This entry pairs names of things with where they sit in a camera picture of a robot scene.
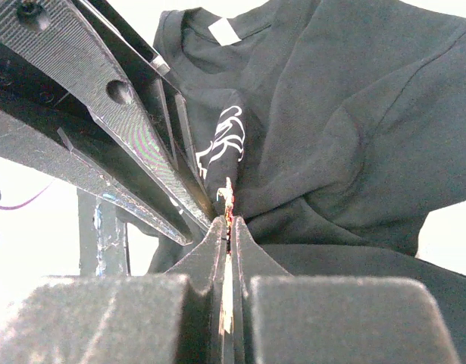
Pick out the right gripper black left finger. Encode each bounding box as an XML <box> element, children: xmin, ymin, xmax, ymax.
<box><xmin>166</xmin><ymin>217</ymin><xmax>227</xmax><ymax>363</ymax></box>

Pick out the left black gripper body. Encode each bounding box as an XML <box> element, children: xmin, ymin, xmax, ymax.
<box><xmin>74</xmin><ymin>1</ymin><xmax>199</xmax><ymax>180</ymax></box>

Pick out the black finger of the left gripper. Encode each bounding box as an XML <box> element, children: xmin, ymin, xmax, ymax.
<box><xmin>0</xmin><ymin>1</ymin><xmax>214</xmax><ymax>224</ymax></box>
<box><xmin>0</xmin><ymin>107</ymin><xmax>193</xmax><ymax>246</ymax></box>

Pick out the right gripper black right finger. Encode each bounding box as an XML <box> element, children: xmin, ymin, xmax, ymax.
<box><xmin>230</xmin><ymin>217</ymin><xmax>292</xmax><ymax>363</ymax></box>

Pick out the red leaf brooch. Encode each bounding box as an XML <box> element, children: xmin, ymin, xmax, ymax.
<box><xmin>216</xmin><ymin>177</ymin><xmax>235</xmax><ymax>253</ymax></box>

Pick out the black floral print t-shirt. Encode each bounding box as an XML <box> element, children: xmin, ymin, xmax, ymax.
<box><xmin>154</xmin><ymin>1</ymin><xmax>466</xmax><ymax>363</ymax></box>

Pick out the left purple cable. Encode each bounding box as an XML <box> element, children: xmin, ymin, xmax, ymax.
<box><xmin>0</xmin><ymin>181</ymin><xmax>54</xmax><ymax>210</ymax></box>

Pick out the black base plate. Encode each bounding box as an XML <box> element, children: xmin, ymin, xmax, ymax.
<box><xmin>77</xmin><ymin>189</ymin><xmax>131</xmax><ymax>277</ymax></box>

